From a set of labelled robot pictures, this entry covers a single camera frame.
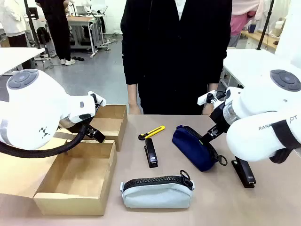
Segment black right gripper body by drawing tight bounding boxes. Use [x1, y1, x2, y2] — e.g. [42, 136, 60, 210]
[209, 102, 230, 134]

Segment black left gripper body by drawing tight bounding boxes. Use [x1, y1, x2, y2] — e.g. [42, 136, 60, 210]
[58, 117, 84, 134]

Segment navy Campus pencil pouch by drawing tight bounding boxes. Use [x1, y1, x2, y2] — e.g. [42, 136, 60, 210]
[172, 125, 228, 172]

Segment person's left forearm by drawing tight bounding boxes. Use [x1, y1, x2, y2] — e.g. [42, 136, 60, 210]
[203, 83, 220, 106]

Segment person's right forearm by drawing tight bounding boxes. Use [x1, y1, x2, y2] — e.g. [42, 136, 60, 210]
[127, 83, 140, 106]

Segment open cardboard box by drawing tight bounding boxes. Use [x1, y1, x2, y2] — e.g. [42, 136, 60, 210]
[54, 105, 128, 152]
[32, 140, 118, 216]

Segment person's right hand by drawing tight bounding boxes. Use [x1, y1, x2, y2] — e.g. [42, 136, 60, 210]
[128, 103, 143, 115]

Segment black stapler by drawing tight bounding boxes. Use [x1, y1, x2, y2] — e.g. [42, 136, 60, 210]
[144, 138, 158, 169]
[231, 155, 256, 188]

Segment yellow utility knife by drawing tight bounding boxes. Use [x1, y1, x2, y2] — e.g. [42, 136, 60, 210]
[138, 126, 166, 142]

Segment white side table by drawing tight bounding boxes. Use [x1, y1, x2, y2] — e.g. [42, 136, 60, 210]
[0, 47, 46, 76]
[221, 48, 301, 90]

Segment person in black clothes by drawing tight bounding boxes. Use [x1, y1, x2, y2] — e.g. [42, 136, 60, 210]
[120, 0, 233, 115]

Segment light grey pencil pouch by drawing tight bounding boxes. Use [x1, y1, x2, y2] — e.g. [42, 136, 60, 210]
[120, 169, 195, 209]

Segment wooden workbench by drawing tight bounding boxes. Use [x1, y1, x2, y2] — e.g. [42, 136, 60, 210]
[240, 30, 281, 49]

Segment black backpack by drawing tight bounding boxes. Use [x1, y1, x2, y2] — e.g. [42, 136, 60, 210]
[36, 26, 51, 45]

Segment bystander in pink top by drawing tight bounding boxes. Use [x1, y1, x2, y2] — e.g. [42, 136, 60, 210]
[228, 0, 262, 48]

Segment bystander in black clothes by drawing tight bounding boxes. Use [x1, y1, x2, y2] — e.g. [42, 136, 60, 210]
[35, 0, 76, 66]

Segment black tripod stand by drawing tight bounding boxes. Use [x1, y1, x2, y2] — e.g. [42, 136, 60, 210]
[23, 0, 50, 57]
[256, 0, 275, 51]

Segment grey background desk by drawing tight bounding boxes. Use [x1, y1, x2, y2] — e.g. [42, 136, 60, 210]
[66, 13, 107, 58]

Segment white cup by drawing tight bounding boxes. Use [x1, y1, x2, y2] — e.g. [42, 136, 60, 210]
[274, 20, 285, 36]

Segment bystander in white coat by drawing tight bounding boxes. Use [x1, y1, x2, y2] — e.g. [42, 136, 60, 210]
[0, 0, 27, 48]

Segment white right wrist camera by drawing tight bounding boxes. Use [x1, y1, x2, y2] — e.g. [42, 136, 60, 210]
[197, 90, 219, 105]

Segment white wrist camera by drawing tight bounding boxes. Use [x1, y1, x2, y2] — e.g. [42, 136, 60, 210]
[197, 90, 219, 105]
[88, 91, 107, 110]

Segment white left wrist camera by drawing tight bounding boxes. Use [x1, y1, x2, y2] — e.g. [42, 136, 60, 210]
[88, 91, 107, 110]

